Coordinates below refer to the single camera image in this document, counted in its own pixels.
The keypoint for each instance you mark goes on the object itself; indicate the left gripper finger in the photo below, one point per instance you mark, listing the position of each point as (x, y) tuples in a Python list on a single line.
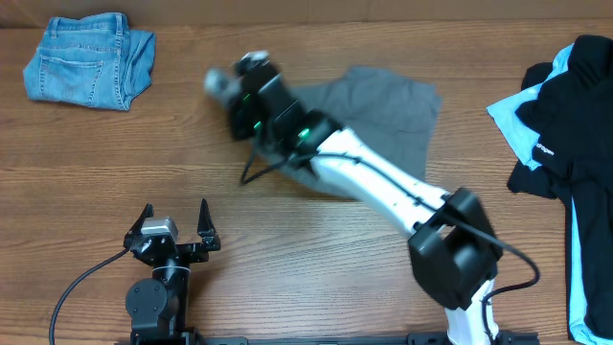
[(136, 228), (205, 226)]

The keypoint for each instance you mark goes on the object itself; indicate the grey khaki shorts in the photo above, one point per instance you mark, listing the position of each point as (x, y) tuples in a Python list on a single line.
[(393, 115)]

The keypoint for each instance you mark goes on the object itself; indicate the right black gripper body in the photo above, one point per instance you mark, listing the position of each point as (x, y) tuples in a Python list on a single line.
[(242, 124)]

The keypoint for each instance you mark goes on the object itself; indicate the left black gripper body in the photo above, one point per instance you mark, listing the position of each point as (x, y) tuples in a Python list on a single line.
[(189, 254)]

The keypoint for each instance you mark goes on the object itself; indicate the folded blue denim jeans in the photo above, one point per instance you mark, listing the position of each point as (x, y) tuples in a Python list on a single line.
[(97, 61)]

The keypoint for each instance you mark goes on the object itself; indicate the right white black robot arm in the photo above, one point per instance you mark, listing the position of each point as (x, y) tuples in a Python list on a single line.
[(452, 248)]

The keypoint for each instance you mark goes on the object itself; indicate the black t-shirt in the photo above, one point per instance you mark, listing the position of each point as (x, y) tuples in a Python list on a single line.
[(572, 115)]

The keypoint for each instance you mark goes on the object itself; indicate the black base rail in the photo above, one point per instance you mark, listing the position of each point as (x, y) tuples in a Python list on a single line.
[(409, 339)]

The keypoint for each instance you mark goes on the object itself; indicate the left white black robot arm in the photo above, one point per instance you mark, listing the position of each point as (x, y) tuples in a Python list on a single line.
[(158, 305)]

